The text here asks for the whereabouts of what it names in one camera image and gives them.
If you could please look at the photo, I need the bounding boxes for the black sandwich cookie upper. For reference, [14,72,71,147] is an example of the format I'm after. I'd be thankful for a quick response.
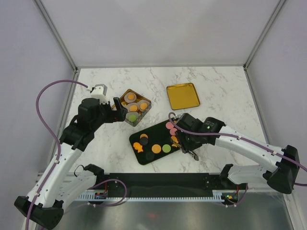
[140,137,148,146]

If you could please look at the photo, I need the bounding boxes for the orange round cookie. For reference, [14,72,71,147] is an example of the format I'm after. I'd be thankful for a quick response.
[127,93,135,100]
[129,104,138,112]
[152,144,162,154]

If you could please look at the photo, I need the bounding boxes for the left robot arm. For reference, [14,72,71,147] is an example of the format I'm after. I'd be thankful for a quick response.
[14,97,128,230]

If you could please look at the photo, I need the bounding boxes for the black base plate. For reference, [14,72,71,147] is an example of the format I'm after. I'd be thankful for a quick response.
[96,173,246,197]

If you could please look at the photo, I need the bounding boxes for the black sandwich cookie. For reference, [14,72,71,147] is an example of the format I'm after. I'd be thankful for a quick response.
[145,151,155,161]
[140,137,148,146]

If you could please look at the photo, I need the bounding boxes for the white cable duct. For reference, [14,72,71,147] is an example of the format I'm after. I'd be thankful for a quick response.
[75,191,224,202]

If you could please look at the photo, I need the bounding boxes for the black serving tray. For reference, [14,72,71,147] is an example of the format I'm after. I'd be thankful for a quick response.
[129,120,181,165]

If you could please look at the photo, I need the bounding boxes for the green cookie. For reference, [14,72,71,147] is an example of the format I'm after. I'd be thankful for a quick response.
[129,115,137,122]
[162,144,171,153]

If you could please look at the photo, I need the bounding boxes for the black sandwich cookie lower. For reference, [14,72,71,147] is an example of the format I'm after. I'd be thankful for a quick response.
[145,151,155,161]

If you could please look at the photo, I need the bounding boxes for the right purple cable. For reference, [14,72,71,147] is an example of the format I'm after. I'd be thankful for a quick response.
[168,112,307,186]

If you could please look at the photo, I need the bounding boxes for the gold tin lid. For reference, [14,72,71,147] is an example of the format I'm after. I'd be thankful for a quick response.
[166,83,201,110]

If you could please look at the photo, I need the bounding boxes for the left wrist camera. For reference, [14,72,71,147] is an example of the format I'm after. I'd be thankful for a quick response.
[87,84,107,99]

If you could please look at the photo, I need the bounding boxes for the metal tongs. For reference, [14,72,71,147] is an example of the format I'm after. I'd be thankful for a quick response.
[184,150,199,161]

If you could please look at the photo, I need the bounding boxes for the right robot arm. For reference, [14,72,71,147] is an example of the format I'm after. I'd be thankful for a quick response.
[175,113,299,194]

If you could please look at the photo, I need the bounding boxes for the orange scalloped cookie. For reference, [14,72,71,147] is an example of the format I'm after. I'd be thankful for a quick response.
[140,103,148,110]

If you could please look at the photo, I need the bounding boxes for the orange fish cookie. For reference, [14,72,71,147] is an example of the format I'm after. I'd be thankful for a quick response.
[171,136,180,148]
[132,142,143,153]

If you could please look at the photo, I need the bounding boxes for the square cookie tin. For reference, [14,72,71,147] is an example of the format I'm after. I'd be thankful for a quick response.
[119,89,152,127]

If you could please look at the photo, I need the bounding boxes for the pink cookie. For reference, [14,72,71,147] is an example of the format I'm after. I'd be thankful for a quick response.
[170,128,177,136]
[165,122,174,130]

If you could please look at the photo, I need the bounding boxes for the pink cookie upper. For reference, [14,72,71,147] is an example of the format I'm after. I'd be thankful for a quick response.
[165,122,174,130]

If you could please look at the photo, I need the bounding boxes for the pink cookie lower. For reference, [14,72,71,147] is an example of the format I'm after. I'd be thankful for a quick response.
[170,128,177,136]

